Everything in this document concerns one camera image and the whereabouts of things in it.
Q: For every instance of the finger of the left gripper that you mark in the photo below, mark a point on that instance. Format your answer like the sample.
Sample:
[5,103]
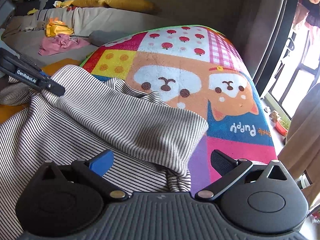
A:
[28,73]

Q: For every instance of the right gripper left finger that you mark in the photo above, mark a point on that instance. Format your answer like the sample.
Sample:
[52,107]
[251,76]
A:
[90,173]

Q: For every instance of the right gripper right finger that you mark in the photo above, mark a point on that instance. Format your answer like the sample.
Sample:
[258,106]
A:
[230,170]

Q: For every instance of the black white striped garment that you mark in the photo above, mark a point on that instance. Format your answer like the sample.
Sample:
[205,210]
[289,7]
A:
[151,141]

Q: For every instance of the grey sofa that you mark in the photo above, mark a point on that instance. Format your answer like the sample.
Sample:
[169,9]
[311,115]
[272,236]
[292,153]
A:
[24,34]

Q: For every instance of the pink crumpled garment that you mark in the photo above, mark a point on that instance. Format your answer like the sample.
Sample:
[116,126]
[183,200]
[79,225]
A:
[60,43]

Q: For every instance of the yellow crumpled garment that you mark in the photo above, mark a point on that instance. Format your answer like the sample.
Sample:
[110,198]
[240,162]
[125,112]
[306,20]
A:
[56,27]

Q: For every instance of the red plastic bowl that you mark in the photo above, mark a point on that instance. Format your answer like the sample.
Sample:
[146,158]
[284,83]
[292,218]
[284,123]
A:
[282,127]

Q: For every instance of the grey cushion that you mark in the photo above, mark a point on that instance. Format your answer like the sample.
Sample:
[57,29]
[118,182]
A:
[99,37]

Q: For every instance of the yellow cushion left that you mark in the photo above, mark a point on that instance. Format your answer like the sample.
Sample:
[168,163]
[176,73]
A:
[89,3]

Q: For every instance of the yellow cushion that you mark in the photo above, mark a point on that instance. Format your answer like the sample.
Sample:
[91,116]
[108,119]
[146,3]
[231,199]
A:
[89,3]
[143,6]

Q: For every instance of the colourful cartoon puppy mat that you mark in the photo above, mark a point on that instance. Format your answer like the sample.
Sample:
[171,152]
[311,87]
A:
[195,68]

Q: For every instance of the yellow cushion right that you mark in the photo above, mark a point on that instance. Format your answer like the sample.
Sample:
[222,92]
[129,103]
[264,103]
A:
[143,6]

